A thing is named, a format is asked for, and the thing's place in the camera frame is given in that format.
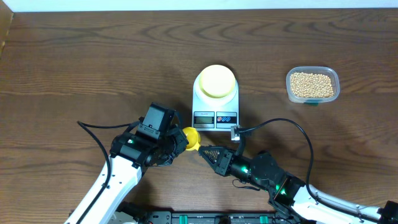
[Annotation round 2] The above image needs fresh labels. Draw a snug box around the yellow measuring scoop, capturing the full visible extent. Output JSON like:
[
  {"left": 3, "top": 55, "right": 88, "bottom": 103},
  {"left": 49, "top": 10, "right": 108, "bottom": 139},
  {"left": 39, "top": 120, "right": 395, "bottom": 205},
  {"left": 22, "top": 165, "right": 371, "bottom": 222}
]
[{"left": 183, "top": 127, "right": 201, "bottom": 151}]

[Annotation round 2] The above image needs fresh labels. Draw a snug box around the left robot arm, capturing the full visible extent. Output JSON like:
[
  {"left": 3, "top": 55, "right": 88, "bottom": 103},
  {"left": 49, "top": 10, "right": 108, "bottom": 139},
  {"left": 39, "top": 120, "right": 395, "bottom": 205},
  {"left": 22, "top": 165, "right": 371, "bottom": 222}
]
[{"left": 66, "top": 103, "right": 188, "bottom": 223}]

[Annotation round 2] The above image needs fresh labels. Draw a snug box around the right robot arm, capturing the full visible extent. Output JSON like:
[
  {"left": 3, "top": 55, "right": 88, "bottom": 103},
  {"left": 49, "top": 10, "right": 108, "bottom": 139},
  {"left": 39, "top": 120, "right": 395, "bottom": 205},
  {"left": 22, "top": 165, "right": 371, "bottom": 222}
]
[{"left": 198, "top": 146, "right": 397, "bottom": 223}]

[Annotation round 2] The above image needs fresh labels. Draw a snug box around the white digital kitchen scale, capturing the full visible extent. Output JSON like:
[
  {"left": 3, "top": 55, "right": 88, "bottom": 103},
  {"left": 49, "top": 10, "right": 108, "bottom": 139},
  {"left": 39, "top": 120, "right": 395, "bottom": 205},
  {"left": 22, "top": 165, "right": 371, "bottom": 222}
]
[{"left": 192, "top": 75, "right": 240, "bottom": 132}]

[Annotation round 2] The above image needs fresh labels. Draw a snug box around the yellow bowl on scale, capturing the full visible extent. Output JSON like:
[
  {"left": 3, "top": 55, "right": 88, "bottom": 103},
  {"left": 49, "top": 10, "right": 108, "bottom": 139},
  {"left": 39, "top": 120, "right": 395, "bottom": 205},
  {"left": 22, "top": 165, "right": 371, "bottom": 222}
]
[{"left": 199, "top": 65, "right": 236, "bottom": 98}]

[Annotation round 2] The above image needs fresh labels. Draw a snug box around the clear plastic soybean container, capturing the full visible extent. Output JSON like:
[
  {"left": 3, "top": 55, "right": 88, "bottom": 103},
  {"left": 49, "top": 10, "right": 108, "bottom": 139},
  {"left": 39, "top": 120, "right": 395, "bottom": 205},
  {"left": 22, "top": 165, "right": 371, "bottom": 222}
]
[{"left": 285, "top": 66, "right": 341, "bottom": 104}]

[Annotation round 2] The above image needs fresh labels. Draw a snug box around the black right camera cable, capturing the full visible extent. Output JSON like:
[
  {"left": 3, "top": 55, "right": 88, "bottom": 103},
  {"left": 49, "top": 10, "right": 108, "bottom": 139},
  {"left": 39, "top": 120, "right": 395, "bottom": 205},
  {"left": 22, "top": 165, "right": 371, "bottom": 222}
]
[{"left": 236, "top": 117, "right": 383, "bottom": 218}]

